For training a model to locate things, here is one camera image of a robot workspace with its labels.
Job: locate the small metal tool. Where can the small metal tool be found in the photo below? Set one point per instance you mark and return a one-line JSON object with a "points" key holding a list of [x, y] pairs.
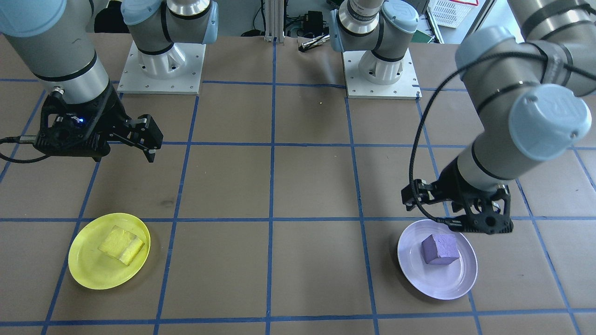
{"points": [[314, 43]]}

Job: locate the light purple plastic plate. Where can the light purple plastic plate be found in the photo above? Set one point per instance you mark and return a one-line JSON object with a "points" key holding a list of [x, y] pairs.
{"points": [[442, 284]]}

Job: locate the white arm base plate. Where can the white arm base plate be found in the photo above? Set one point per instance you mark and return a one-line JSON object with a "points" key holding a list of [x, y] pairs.
{"points": [[135, 86], [358, 90]]}

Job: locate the purple foam block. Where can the purple foam block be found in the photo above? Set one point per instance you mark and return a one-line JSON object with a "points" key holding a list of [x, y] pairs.
{"points": [[442, 249]]}

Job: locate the black power adapter box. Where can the black power adapter box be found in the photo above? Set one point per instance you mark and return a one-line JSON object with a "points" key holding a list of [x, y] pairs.
{"points": [[314, 21]]}

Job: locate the green flat board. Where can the green flat board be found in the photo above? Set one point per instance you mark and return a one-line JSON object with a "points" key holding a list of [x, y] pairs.
{"points": [[423, 37]]}

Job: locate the yellow plastic plate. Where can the yellow plastic plate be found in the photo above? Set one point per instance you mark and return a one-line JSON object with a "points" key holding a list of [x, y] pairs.
{"points": [[93, 274]]}

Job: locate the white plastic basket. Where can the white plastic basket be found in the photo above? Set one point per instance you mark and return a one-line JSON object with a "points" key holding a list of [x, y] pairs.
{"points": [[447, 11]]}

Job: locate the yellow foam block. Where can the yellow foam block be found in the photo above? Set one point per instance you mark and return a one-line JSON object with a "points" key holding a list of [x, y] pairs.
{"points": [[118, 244]]}

